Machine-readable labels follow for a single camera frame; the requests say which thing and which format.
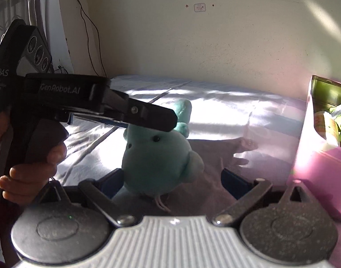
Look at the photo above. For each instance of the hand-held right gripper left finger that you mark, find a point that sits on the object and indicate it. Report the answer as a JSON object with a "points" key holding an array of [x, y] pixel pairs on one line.
{"points": [[112, 182]]}

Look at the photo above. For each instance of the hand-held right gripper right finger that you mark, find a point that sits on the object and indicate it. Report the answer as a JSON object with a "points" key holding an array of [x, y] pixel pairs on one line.
{"points": [[233, 181]]}

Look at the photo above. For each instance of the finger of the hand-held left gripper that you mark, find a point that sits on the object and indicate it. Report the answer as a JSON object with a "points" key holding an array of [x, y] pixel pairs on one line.
{"points": [[98, 119], [151, 115]]}

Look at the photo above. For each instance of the teal plush bear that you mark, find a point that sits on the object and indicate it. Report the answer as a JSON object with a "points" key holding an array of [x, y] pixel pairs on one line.
{"points": [[156, 162]]}

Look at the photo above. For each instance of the pink biscuit tin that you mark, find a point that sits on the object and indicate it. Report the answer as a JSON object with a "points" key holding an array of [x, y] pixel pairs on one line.
{"points": [[318, 173]]}

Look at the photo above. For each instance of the person's left hand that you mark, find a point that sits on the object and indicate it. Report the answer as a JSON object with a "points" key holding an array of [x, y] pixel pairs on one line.
{"points": [[31, 178]]}

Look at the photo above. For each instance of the patterned grey curtain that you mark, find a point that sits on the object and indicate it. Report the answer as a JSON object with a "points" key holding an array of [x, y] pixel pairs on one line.
{"points": [[11, 5]]}

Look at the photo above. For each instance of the small white wall sticker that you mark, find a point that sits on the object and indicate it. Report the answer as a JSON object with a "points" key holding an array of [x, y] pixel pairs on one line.
{"points": [[199, 7]]}

